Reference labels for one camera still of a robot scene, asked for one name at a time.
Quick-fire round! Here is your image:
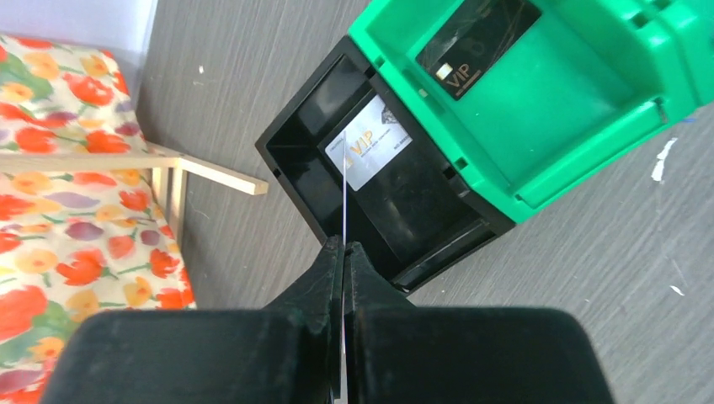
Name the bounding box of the green plastic bin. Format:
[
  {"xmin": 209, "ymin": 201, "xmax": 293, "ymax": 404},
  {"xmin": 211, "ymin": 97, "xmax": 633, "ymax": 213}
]
[{"xmin": 349, "ymin": 0, "xmax": 713, "ymax": 223}]

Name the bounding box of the dark credit card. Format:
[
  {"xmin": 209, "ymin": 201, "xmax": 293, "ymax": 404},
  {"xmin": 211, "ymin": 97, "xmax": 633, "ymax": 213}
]
[{"xmin": 416, "ymin": 0, "xmax": 542, "ymax": 101}]

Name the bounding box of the black plastic bin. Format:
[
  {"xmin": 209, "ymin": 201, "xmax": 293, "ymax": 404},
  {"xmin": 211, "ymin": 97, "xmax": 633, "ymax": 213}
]
[{"xmin": 256, "ymin": 37, "xmax": 514, "ymax": 294}]

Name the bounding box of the floral orange fabric bag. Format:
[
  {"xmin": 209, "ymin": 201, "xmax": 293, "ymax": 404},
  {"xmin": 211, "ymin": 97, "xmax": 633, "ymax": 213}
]
[{"xmin": 1, "ymin": 35, "xmax": 195, "ymax": 403}]

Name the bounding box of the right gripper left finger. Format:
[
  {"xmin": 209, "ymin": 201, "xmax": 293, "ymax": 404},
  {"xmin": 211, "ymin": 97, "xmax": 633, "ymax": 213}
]
[{"xmin": 41, "ymin": 237, "xmax": 345, "ymax": 403}]

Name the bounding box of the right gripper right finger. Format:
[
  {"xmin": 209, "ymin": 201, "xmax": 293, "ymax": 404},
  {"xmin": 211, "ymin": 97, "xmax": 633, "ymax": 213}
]
[{"xmin": 344, "ymin": 243, "xmax": 614, "ymax": 403}]

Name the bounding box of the wooden clothes rack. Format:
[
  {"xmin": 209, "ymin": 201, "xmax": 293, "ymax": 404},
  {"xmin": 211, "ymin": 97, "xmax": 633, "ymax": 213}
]
[{"xmin": 1, "ymin": 143, "xmax": 269, "ymax": 243}]

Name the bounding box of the silver card in black bin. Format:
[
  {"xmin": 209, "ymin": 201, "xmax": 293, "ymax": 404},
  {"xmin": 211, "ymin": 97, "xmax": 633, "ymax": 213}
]
[{"xmin": 325, "ymin": 95, "xmax": 412, "ymax": 191}]

